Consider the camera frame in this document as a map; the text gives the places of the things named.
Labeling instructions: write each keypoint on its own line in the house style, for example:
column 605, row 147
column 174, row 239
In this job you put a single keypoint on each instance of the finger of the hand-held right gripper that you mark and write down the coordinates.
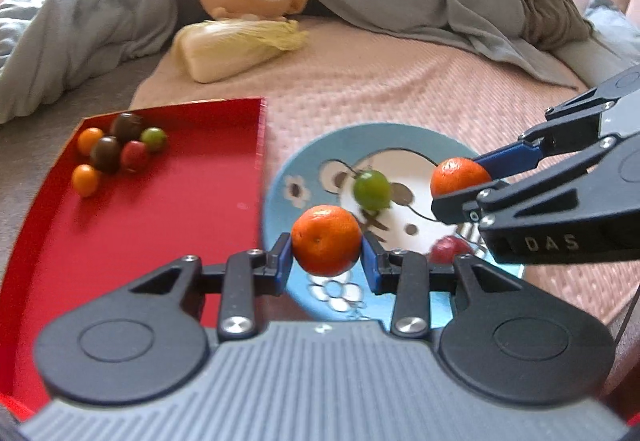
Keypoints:
column 510, row 158
column 525, row 201

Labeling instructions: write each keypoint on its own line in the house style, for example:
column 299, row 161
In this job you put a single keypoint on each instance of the blue cartoon plate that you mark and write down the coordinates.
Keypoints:
column 320, row 156

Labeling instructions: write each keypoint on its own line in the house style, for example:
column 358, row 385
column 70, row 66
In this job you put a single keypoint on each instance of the grey bed sheet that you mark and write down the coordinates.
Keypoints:
column 30, row 161

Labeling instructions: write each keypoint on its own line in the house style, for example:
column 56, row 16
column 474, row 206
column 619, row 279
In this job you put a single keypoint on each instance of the red tray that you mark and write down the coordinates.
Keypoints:
column 150, row 231

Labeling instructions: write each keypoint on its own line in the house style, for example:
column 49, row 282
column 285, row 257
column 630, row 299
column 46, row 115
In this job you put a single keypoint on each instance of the light blue pillow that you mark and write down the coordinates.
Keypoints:
column 615, row 26

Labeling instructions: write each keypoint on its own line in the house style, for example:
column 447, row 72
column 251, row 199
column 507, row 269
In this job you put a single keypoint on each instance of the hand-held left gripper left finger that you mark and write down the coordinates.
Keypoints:
column 285, row 263

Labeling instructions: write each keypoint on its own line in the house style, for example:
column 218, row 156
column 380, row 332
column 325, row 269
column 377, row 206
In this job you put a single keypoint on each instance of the green lime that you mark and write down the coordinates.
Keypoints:
column 372, row 191

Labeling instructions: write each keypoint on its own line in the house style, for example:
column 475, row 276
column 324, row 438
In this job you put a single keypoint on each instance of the dark brown tomato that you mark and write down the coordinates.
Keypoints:
column 127, row 126
column 106, row 155

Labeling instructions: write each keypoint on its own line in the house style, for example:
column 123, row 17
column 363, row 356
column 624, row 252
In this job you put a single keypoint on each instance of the napa cabbage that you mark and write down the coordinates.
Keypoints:
column 220, row 51

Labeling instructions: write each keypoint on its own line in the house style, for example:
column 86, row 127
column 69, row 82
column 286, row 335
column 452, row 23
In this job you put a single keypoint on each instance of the red cherry tomato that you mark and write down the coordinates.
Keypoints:
column 134, row 157
column 447, row 248

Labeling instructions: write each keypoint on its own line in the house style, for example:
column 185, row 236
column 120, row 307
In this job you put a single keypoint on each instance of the orange cherry tomato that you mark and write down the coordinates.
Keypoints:
column 86, row 180
column 90, row 140

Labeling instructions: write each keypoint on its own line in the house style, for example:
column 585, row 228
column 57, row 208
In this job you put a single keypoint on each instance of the orange tangerine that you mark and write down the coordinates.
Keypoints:
column 325, row 241
column 457, row 176

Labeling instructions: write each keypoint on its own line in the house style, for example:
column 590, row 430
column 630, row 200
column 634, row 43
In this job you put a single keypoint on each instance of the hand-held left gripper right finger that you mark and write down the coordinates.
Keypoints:
column 370, row 266

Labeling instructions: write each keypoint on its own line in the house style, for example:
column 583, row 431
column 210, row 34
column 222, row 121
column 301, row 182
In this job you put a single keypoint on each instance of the pink bed cover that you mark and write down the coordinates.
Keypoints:
column 400, row 81

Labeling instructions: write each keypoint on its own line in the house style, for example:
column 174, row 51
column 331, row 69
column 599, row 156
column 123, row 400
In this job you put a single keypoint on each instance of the green tomato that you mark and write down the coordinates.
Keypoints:
column 153, row 139

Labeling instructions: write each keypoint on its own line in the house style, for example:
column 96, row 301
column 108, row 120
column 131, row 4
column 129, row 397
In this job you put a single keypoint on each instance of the grey blanket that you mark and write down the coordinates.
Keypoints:
column 100, row 16

